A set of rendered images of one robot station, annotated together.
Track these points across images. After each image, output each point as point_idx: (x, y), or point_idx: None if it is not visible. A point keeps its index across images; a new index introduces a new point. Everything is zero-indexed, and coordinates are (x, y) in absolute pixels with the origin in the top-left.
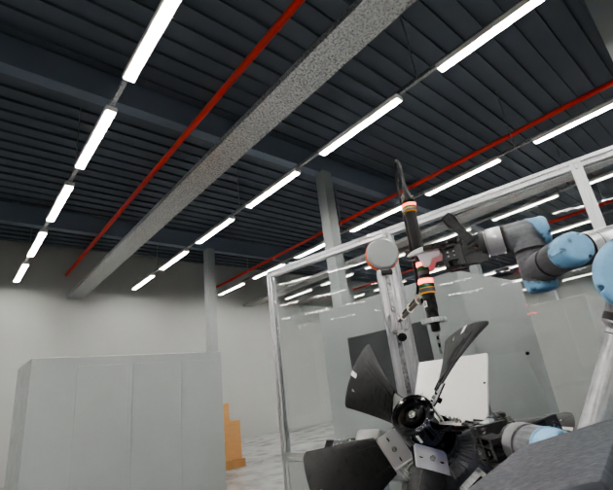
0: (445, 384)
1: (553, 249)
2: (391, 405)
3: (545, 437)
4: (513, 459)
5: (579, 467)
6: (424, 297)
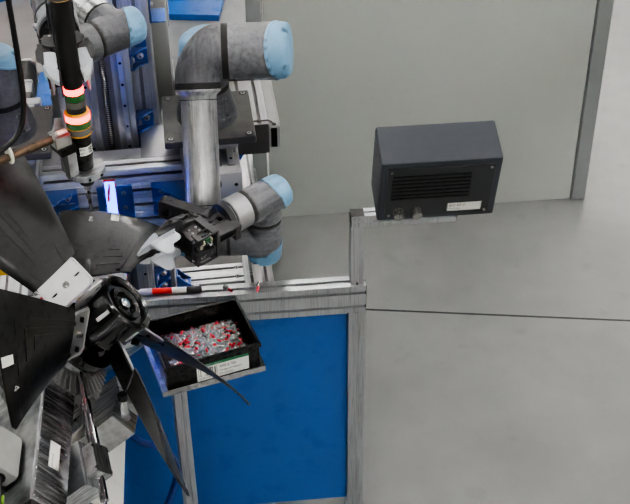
0: None
1: (138, 30)
2: (72, 336)
3: (285, 182)
4: (424, 155)
5: (477, 125)
6: (90, 138)
